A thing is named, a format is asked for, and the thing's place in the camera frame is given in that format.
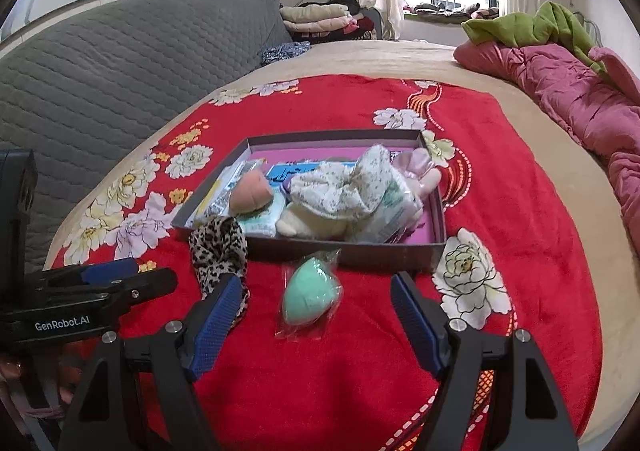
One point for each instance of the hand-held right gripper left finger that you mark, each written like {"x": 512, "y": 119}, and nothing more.
{"x": 215, "y": 326}

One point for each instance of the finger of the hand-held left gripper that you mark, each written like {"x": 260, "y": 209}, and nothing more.
{"x": 150, "y": 286}
{"x": 110, "y": 270}

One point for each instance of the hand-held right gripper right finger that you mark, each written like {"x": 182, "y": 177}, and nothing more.
{"x": 417, "y": 321}

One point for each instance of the leopard print scrunchie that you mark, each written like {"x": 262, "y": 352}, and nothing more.
{"x": 220, "y": 251}

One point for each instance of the grey cardboard box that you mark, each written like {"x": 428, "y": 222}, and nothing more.
{"x": 360, "y": 256}

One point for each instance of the green makeup sponge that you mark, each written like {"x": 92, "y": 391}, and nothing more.
{"x": 310, "y": 291}

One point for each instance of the yellow white packet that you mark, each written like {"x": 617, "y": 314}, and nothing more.
{"x": 215, "y": 205}

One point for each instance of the white green tissue pack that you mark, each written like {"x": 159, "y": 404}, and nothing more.
{"x": 390, "y": 216}

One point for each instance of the mint green tissue pack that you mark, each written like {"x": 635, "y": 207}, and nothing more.
{"x": 260, "y": 225}

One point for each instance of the peach makeup sponge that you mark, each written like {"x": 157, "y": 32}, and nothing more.
{"x": 250, "y": 193}

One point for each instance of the white plush bear purple dress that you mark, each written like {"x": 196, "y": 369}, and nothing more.
{"x": 310, "y": 226}

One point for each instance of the plush bear pink dress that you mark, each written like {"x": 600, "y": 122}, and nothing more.
{"x": 425, "y": 176}

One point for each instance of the white floral cloth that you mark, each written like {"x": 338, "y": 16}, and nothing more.
{"x": 340, "y": 191}

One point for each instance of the person's left hand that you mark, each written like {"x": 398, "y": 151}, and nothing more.
{"x": 12, "y": 371}

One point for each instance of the red floral blanket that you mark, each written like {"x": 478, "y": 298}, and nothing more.
{"x": 525, "y": 211}

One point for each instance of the grey quilted headboard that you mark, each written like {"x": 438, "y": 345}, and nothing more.
{"x": 110, "y": 76}

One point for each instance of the pink book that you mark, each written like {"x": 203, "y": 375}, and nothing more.
{"x": 310, "y": 154}

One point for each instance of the blue patterned cloth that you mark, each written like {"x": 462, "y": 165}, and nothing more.
{"x": 285, "y": 53}

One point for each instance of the pink quilt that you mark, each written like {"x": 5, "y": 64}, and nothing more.
{"x": 565, "y": 86}

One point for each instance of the clothes on windowsill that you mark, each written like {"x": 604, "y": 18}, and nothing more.
{"x": 445, "y": 13}

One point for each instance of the green blanket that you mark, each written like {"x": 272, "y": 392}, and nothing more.
{"x": 525, "y": 26}

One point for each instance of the stack of folded beige clothes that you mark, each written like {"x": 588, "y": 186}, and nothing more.
{"x": 315, "y": 18}

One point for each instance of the black garment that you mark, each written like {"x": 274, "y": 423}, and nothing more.
{"x": 344, "y": 1}

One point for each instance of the metal rack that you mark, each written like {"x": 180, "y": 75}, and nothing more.
{"x": 590, "y": 23}

